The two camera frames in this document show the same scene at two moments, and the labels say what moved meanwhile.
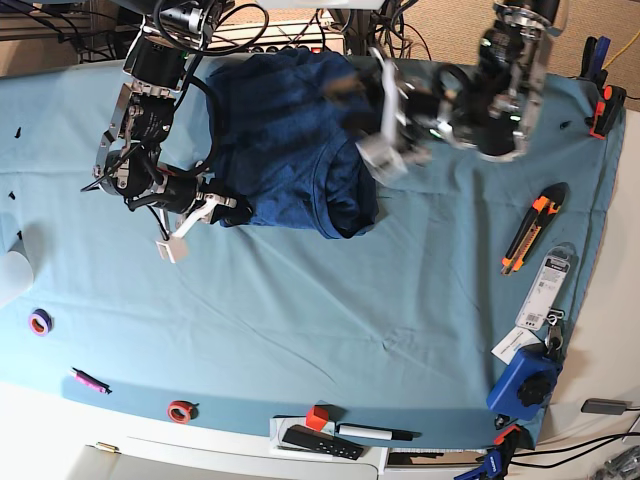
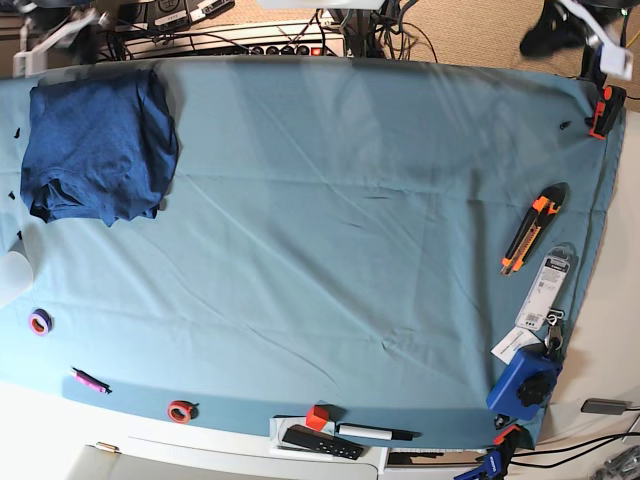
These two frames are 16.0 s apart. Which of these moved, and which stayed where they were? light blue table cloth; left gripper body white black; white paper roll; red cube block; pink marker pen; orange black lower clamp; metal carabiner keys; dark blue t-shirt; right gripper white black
Moved: right gripper white black; dark blue t-shirt; left gripper body white black
Stayed: pink marker pen; orange black lower clamp; light blue table cloth; metal carabiner keys; red cube block; white paper roll
